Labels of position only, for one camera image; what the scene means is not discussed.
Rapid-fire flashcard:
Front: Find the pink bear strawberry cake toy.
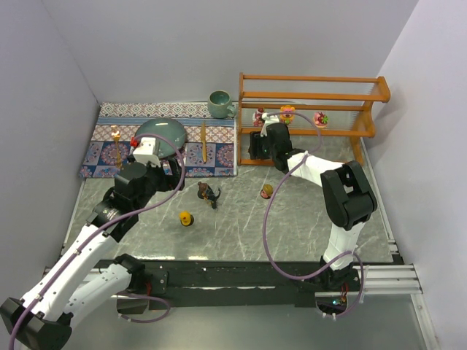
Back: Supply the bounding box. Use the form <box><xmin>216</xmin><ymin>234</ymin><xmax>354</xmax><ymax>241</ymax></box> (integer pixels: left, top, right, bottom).
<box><xmin>252</xmin><ymin>107</ymin><xmax>265</xmax><ymax>128</ymax></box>

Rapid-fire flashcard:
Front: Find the pink flower bear toy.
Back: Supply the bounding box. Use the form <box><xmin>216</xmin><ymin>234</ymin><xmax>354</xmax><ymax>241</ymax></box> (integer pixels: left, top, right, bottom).
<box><xmin>279</xmin><ymin>105</ymin><xmax>296</xmax><ymax>125</ymax></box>

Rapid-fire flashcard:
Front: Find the brown-haired figure with dark creature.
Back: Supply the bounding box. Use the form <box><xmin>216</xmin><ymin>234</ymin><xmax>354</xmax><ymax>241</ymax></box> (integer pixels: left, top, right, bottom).
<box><xmin>197</xmin><ymin>182</ymin><xmax>221</xmax><ymax>210</ymax></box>

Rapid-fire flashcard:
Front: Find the pink bear donut toy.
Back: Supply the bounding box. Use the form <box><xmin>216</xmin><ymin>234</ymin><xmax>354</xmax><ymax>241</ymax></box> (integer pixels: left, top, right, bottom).
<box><xmin>313</xmin><ymin>112</ymin><xmax>329</xmax><ymax>128</ymax></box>

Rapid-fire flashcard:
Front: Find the yellow duck toy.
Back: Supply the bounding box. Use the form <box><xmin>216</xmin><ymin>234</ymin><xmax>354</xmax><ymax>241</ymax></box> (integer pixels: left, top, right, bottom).
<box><xmin>180</xmin><ymin>211</ymin><xmax>194</xmax><ymax>227</ymax></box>

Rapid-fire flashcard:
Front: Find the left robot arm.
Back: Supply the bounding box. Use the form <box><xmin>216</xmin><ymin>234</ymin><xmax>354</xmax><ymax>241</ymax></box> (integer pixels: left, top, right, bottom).
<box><xmin>1</xmin><ymin>158</ymin><xmax>185</xmax><ymax>349</ymax></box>

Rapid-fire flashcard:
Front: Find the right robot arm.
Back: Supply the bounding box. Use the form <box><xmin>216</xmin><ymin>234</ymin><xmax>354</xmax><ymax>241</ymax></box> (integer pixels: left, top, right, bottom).
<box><xmin>249</xmin><ymin>122</ymin><xmax>377</xmax><ymax>288</ymax></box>

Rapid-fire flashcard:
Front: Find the orange wooden two-tier shelf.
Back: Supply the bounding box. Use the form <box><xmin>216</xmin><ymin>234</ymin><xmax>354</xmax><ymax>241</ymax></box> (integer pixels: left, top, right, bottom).
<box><xmin>236</xmin><ymin>73</ymin><xmax>391</xmax><ymax>166</ymax></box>

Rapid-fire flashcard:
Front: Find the teal ceramic plate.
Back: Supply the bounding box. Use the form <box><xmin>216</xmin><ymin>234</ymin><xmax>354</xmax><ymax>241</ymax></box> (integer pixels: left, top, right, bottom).
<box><xmin>135</xmin><ymin>118</ymin><xmax>188</xmax><ymax>151</ymax></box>

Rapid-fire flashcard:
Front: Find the patterned blue placemat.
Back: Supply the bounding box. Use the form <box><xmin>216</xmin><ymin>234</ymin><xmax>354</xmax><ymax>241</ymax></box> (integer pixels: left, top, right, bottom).
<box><xmin>79</xmin><ymin>102</ymin><xmax>236</xmax><ymax>179</ymax></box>

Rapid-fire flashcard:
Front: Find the teal ceramic mug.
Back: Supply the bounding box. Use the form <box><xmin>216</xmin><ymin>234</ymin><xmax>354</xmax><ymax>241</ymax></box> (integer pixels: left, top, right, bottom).
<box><xmin>207</xmin><ymin>90</ymin><xmax>236</xmax><ymax>119</ymax></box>

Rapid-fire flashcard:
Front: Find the gold knife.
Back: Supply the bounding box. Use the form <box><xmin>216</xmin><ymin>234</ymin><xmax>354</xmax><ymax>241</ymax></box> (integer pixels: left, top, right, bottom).
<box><xmin>200</xmin><ymin>121</ymin><xmax>207</xmax><ymax>163</ymax></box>

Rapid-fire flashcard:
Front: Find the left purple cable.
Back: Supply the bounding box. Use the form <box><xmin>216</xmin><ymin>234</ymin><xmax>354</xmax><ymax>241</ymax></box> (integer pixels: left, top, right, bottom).
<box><xmin>7</xmin><ymin>133</ymin><xmax>186</xmax><ymax>349</ymax></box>

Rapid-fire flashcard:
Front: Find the purple cable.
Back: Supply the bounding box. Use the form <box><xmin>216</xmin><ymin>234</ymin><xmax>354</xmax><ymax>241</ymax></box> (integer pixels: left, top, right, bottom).
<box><xmin>7</xmin><ymin>133</ymin><xmax>186</xmax><ymax>349</ymax></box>
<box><xmin>262</xmin><ymin>112</ymin><xmax>366</xmax><ymax>320</ymax></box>

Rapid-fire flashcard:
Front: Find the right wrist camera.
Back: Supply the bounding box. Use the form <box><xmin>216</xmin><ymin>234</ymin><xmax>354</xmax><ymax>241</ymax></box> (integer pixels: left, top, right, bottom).
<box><xmin>260</xmin><ymin>112</ymin><xmax>280</xmax><ymax>137</ymax></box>

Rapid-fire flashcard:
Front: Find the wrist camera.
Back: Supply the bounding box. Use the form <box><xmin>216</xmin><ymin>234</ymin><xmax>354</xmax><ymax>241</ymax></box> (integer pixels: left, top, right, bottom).
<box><xmin>260</xmin><ymin>112</ymin><xmax>280</xmax><ymax>137</ymax></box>
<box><xmin>131</xmin><ymin>137</ymin><xmax>161</xmax><ymax>167</ymax></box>

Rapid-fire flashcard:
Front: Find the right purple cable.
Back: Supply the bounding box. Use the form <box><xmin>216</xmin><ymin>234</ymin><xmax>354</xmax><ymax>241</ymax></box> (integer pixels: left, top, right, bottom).
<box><xmin>262</xmin><ymin>112</ymin><xmax>366</xmax><ymax>320</ymax></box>

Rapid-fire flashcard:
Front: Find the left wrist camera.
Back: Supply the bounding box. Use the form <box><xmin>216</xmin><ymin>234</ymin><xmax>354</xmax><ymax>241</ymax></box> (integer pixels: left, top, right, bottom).
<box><xmin>131</xmin><ymin>137</ymin><xmax>161</xmax><ymax>167</ymax></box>

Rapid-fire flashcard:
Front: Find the black base frame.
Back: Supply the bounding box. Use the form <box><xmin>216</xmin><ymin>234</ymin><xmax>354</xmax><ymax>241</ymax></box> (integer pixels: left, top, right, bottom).
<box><xmin>94</xmin><ymin>259</ymin><xmax>366</xmax><ymax>314</ymax></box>

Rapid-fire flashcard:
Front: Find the aluminium rail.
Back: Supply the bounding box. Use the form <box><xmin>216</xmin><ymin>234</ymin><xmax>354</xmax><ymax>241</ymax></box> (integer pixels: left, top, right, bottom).
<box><xmin>39</xmin><ymin>236</ymin><xmax>424</xmax><ymax>298</ymax></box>

